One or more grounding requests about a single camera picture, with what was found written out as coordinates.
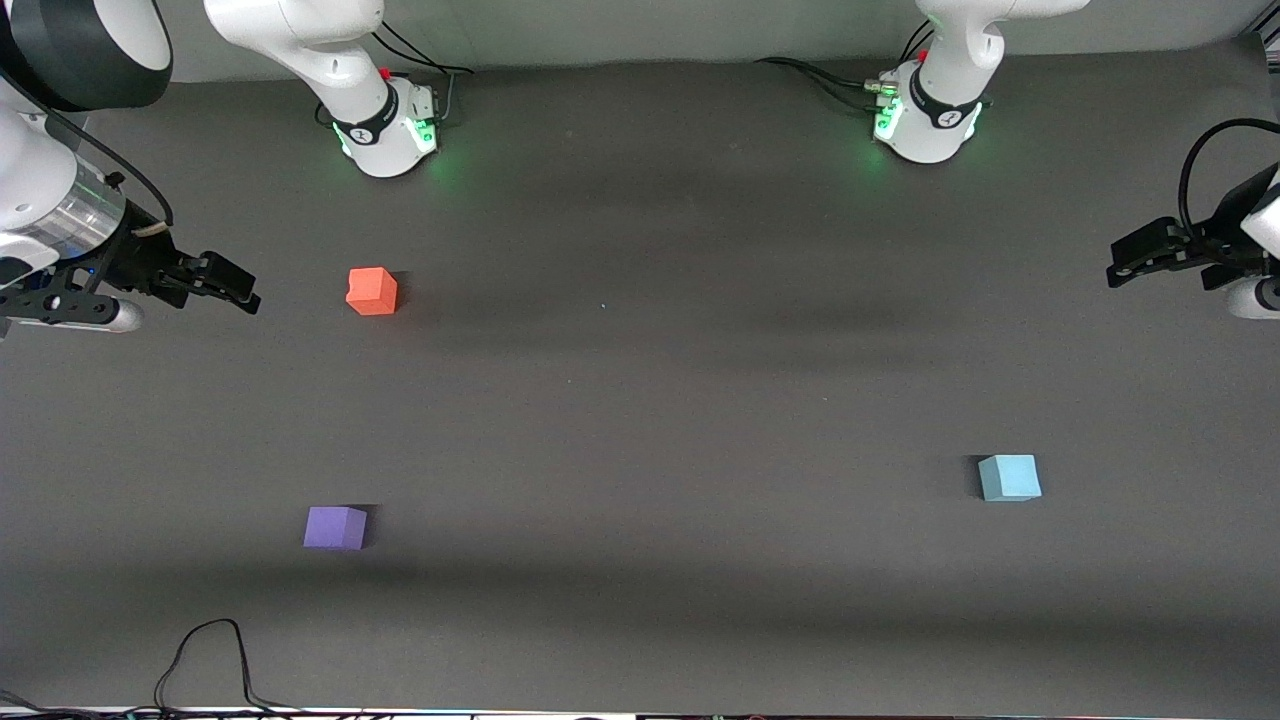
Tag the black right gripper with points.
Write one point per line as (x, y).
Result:
(137, 262)

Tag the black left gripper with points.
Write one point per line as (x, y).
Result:
(1222, 238)

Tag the light blue foam block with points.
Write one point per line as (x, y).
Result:
(1009, 478)

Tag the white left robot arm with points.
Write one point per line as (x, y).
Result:
(945, 60)

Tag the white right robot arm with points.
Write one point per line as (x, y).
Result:
(330, 50)

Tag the orange foam block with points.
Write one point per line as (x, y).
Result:
(371, 291)

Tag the purple foam block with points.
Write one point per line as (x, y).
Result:
(334, 528)

